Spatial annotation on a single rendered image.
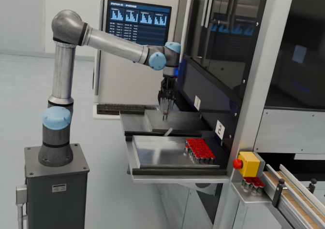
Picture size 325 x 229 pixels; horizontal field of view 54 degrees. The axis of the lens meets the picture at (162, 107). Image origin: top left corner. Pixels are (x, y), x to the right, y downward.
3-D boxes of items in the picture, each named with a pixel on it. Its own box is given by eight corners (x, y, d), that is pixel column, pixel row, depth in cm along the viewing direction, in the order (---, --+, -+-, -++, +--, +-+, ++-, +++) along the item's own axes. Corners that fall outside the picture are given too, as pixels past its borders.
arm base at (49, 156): (39, 168, 135) (39, 148, 132) (36, 151, 148) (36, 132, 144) (75, 164, 141) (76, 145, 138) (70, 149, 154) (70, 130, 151)
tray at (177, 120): (199, 117, 192) (200, 112, 190) (214, 136, 168) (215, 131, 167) (144, 115, 184) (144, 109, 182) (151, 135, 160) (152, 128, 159)
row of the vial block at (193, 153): (188, 147, 153) (189, 138, 151) (199, 166, 136) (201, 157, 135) (184, 146, 152) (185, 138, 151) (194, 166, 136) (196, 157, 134)
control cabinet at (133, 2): (159, 98, 240) (175, -11, 213) (165, 107, 222) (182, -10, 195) (91, 94, 228) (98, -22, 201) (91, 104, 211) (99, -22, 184)
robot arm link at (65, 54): (43, 131, 145) (52, 8, 127) (48, 118, 159) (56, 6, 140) (70, 133, 148) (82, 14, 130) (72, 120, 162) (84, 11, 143)
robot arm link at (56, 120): (39, 144, 134) (39, 115, 130) (44, 131, 147) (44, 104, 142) (69, 145, 137) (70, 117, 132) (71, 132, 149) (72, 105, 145)
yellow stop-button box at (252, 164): (251, 167, 126) (256, 151, 124) (260, 177, 120) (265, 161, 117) (234, 167, 125) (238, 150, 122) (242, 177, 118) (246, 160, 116)
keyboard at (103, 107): (155, 108, 217) (156, 105, 216) (160, 117, 204) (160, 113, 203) (96, 106, 207) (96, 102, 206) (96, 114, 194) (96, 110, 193)
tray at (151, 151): (199, 143, 158) (200, 137, 157) (218, 172, 135) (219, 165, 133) (131, 141, 150) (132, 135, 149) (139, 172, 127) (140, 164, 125)
